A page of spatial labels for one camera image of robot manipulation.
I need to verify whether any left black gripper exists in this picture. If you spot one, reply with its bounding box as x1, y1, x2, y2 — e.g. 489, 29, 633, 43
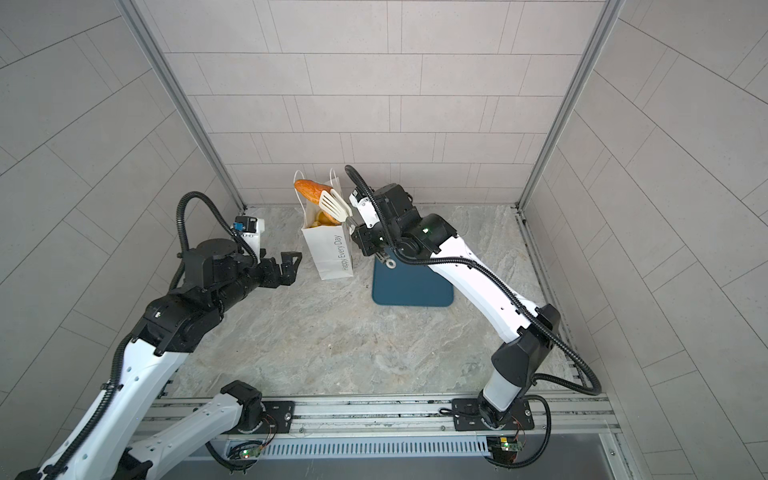
208, 245, 304, 319

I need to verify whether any small striped bun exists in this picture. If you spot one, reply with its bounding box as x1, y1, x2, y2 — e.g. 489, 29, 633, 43
310, 211, 340, 228

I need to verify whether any reddish brown croissant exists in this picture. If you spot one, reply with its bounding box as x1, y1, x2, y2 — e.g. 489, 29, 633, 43
294, 179, 332, 205

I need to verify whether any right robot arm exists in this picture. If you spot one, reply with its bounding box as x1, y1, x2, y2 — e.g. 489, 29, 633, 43
344, 165, 602, 429

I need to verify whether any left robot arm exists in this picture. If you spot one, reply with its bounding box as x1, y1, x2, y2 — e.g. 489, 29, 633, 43
17, 191, 302, 479

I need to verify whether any white paper bag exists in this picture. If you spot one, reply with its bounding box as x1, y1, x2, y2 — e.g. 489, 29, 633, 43
293, 169, 353, 280

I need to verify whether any blue rectangular tray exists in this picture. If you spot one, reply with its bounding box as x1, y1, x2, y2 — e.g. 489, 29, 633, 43
372, 258, 454, 307

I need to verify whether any left circuit board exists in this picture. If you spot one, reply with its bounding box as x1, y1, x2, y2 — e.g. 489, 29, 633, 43
227, 440, 264, 463

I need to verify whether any circuit board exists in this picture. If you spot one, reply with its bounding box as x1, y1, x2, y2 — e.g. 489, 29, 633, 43
486, 436, 525, 465
227, 440, 264, 463

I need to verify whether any right circuit board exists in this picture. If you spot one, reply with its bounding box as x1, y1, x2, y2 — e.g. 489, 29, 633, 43
486, 436, 525, 465

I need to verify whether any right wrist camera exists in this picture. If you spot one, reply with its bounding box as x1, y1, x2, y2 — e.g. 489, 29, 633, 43
348, 188, 380, 230

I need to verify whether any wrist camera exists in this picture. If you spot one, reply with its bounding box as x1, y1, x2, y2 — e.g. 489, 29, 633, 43
233, 215, 265, 253
348, 188, 380, 230

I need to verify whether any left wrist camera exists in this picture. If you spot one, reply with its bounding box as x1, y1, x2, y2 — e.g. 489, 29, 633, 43
233, 215, 265, 253

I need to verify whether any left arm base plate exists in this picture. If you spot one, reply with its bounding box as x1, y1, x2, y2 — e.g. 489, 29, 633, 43
234, 400, 296, 435

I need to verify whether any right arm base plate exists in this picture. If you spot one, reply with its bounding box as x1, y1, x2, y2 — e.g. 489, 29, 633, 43
441, 396, 535, 432

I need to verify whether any aluminium rail frame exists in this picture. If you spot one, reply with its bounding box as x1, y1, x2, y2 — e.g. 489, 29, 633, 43
137, 392, 637, 480

